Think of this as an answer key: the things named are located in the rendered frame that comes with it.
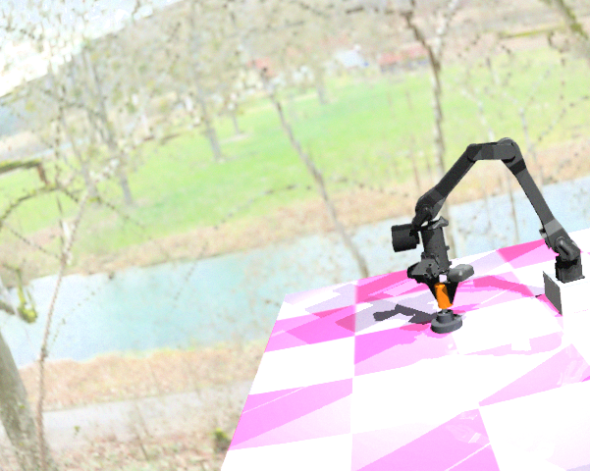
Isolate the orange knob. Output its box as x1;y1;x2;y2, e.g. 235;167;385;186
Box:
434;282;454;308

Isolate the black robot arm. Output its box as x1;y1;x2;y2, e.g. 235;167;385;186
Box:
391;137;586;285

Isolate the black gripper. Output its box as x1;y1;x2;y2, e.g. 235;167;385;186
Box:
406;245;474;303

